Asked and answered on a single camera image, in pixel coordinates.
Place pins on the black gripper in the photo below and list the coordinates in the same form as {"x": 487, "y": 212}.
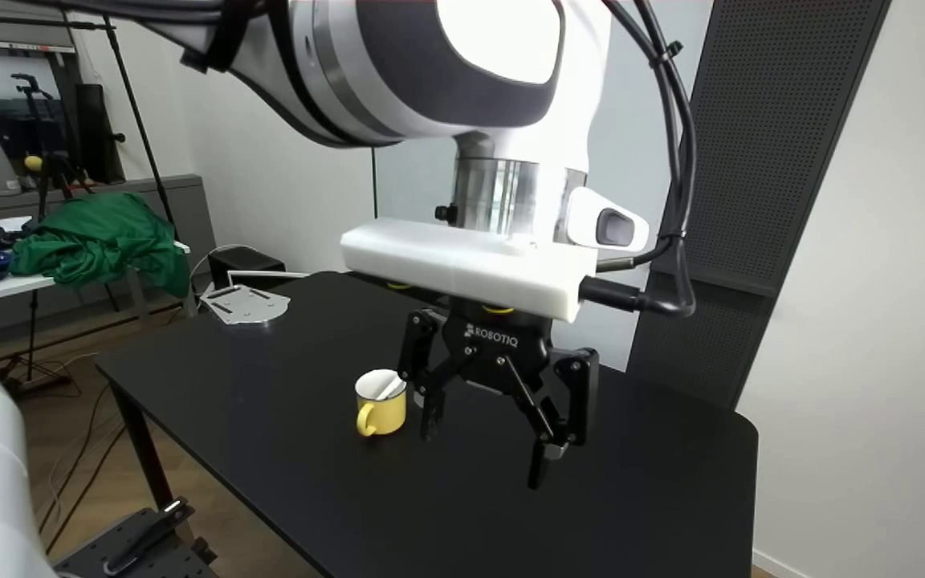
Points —
{"x": 496, "y": 342}

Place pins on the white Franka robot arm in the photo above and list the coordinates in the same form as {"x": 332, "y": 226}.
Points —
{"x": 375, "y": 65}

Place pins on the yellow mug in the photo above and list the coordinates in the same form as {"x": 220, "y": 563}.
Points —
{"x": 375, "y": 418}

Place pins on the small black box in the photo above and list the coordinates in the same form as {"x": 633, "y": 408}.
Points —
{"x": 243, "y": 266}

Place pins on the black table leg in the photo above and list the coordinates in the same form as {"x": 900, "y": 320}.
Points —
{"x": 146, "y": 451}

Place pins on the green cloth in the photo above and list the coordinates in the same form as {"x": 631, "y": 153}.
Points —
{"x": 98, "y": 241}

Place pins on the black slanted stand pole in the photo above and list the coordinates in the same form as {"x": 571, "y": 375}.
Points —
{"x": 142, "y": 130}

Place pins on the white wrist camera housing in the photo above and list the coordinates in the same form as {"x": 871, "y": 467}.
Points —
{"x": 463, "y": 262}

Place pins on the dark grey wall panel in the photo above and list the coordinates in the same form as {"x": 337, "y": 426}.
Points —
{"x": 762, "y": 161}

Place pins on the black camera tripod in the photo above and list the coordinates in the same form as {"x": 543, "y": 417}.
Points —
{"x": 47, "y": 161}

